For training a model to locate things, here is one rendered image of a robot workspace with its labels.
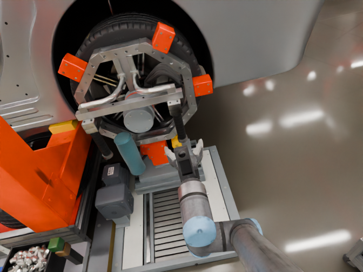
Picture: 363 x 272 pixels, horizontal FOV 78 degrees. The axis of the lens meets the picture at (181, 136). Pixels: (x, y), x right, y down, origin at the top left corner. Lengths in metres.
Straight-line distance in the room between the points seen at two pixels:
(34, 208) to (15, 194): 0.10
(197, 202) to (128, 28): 0.75
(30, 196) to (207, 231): 0.70
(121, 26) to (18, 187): 0.73
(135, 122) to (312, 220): 1.21
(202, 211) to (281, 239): 0.96
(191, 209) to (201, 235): 0.07
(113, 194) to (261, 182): 1.02
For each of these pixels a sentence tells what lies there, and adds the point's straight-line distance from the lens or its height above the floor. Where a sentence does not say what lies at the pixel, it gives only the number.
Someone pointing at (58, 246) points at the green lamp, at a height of 0.65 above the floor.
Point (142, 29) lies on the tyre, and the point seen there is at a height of 1.15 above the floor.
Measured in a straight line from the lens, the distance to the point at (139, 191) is 1.65.
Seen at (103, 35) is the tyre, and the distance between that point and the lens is 1.07.
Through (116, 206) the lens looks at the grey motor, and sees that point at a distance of 1.35.
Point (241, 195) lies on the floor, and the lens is 1.67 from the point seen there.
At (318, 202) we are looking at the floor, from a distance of 1.73.
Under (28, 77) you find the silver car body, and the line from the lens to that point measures 1.36.
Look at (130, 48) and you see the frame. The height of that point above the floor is 1.11.
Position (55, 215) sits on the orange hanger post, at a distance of 1.15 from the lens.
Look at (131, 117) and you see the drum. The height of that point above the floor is 0.88.
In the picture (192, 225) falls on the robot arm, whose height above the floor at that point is 0.85.
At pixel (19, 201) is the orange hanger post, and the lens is 1.10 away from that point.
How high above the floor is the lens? 1.42
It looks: 42 degrees down
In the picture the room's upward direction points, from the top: 14 degrees counter-clockwise
